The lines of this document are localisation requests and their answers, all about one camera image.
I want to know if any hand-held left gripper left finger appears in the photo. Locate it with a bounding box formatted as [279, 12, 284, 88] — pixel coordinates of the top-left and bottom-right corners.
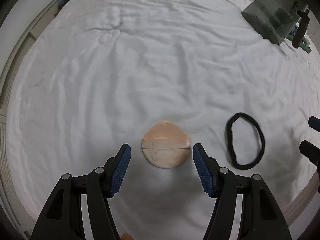
[30, 143, 132, 240]

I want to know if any black hair band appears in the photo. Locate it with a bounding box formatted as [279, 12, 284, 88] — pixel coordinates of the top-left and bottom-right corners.
[226, 112, 265, 170]

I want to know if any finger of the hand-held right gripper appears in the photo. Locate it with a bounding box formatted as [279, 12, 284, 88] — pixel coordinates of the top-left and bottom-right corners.
[299, 140, 320, 166]
[308, 116, 320, 131]

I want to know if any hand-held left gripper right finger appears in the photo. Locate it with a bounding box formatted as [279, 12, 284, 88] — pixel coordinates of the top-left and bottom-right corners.
[192, 143, 292, 240]

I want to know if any green tray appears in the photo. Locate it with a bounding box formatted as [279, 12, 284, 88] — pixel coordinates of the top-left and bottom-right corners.
[287, 33, 312, 53]

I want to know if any beige powder puff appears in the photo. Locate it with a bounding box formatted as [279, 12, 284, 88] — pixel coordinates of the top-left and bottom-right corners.
[142, 121, 192, 169]

